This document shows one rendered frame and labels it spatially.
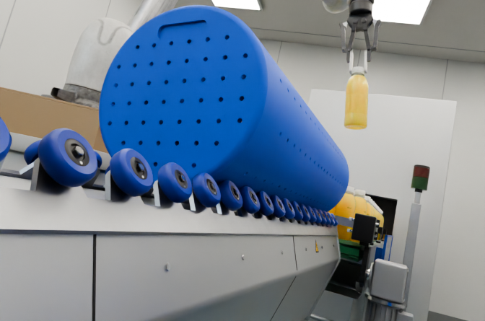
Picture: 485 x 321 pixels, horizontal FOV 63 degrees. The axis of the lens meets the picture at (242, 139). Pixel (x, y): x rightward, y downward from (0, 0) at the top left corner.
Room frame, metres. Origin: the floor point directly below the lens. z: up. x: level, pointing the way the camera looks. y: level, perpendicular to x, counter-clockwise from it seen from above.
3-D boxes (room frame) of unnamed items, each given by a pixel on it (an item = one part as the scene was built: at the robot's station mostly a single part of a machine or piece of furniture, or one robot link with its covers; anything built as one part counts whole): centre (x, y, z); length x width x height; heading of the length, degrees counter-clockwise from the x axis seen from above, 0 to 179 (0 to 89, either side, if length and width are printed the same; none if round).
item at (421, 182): (1.63, -0.76, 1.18); 0.06 x 0.06 x 0.05
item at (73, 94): (1.07, 0.44, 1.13); 0.22 x 0.18 x 0.06; 160
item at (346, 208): (1.49, -0.43, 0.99); 0.07 x 0.07 x 0.19
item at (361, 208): (1.53, -0.49, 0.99); 0.07 x 0.07 x 0.19
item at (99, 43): (1.09, 0.43, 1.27); 0.18 x 0.16 x 0.22; 9
